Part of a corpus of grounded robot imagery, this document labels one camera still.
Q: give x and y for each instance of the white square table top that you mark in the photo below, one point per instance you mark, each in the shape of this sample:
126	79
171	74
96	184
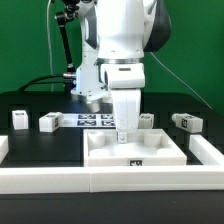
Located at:
146	147

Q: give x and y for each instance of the white left fence wall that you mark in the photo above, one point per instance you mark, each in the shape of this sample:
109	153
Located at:
4	148

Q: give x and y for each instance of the white fence wall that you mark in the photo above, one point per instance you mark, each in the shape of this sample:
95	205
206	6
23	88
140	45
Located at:
109	179
205	152
4	148

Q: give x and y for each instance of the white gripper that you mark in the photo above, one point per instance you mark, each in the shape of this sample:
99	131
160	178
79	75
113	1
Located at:
124	83

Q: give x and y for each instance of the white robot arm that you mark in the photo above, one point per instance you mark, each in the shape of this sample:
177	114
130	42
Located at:
115	36

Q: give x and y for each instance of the white front fence wall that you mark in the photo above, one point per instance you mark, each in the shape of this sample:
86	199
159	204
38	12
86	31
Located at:
109	179

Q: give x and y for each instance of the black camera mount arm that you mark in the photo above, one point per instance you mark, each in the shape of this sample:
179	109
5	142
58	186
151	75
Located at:
62	18

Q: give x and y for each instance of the white sheet with markers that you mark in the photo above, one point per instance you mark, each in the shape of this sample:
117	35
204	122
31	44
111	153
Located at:
88	120

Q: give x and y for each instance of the white right fence wall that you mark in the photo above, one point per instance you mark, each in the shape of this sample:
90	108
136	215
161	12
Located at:
205	152

